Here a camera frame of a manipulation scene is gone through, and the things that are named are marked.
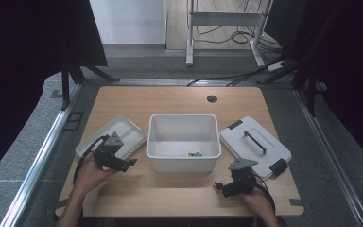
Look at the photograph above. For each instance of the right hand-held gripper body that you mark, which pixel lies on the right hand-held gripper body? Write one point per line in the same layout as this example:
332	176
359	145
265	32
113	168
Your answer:
242	178

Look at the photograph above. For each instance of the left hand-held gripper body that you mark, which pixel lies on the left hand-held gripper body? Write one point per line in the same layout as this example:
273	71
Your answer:
108	153

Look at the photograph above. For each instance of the white bin lid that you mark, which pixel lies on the white bin lid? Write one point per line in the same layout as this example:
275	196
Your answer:
129	132

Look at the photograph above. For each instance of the small green and white packet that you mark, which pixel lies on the small green and white packet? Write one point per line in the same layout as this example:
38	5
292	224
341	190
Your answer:
193	154

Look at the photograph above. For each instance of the white plastic storage box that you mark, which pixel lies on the white plastic storage box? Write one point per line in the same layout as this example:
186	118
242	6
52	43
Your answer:
182	138

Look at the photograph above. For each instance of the person's left hand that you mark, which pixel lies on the person's left hand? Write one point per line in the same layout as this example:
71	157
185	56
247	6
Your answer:
91	173

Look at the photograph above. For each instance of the person's right hand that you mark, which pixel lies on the person's right hand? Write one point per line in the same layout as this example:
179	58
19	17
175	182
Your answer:
258	201

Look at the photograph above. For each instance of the black tripod stand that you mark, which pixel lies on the black tripod stand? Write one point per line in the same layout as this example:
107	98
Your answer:
65	85
310	91

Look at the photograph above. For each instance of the black curtain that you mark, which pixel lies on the black curtain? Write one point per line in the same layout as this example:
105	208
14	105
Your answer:
22	78
346	69

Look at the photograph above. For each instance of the white power strip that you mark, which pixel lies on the white power strip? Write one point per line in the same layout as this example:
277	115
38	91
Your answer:
276	66

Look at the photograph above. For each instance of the white metal stand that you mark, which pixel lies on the white metal stand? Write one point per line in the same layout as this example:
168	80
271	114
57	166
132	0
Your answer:
225	19

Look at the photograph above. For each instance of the silver metal floor rail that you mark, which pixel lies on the silver metal floor rail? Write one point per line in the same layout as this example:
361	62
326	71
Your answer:
157	82
38	164
331	151

